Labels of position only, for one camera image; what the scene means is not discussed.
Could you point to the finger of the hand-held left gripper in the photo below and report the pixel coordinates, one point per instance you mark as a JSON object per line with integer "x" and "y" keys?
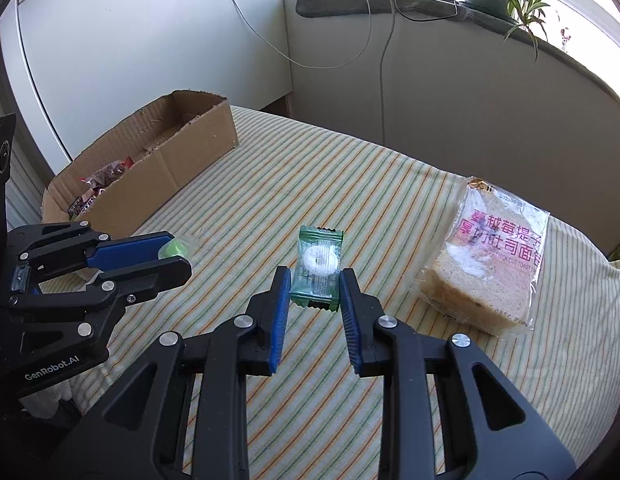
{"x": 150, "y": 275}
{"x": 130, "y": 251}

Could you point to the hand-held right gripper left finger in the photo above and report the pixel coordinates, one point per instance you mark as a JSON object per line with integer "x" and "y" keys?
{"x": 280, "y": 320}

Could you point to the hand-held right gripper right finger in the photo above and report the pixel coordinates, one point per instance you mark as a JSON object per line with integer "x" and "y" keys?
{"x": 349, "y": 320}

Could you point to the small green candy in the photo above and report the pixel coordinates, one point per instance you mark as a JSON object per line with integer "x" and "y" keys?
{"x": 175, "y": 249}

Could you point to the black candy packet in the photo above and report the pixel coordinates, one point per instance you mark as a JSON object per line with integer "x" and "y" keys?
{"x": 107, "y": 173}

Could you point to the cardboard box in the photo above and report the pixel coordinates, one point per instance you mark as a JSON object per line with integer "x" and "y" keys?
{"x": 190, "y": 160}

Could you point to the brown chocolate bar wrapper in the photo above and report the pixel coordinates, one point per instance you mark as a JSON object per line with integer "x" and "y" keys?
{"x": 86, "y": 204}

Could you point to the sliced bread packet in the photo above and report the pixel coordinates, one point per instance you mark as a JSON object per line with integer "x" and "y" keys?
{"x": 479, "y": 270}

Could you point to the white cabinet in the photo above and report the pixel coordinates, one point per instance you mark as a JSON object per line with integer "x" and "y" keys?
{"x": 140, "y": 35}

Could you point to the grey window sill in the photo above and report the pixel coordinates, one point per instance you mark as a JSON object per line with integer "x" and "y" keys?
{"x": 335, "y": 2}

